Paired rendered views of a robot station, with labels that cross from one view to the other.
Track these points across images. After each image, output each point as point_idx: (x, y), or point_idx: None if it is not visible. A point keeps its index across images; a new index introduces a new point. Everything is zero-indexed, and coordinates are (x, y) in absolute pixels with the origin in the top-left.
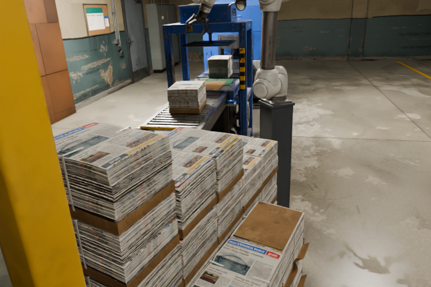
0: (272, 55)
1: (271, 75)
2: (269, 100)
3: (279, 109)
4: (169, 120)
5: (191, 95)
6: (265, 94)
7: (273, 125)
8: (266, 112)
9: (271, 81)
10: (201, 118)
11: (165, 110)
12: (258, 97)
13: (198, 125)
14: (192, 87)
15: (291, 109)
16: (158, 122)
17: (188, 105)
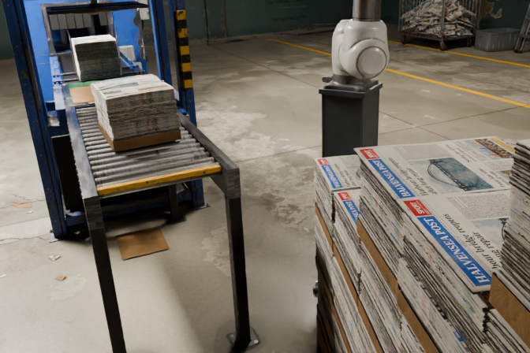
0: None
1: (384, 31)
2: (348, 83)
3: (368, 98)
4: (139, 165)
5: (162, 102)
6: (383, 67)
7: (363, 129)
8: (343, 107)
9: (386, 42)
10: (201, 147)
11: (91, 149)
12: (362, 76)
13: (217, 159)
14: (157, 87)
15: (378, 94)
16: (121, 174)
17: (156, 126)
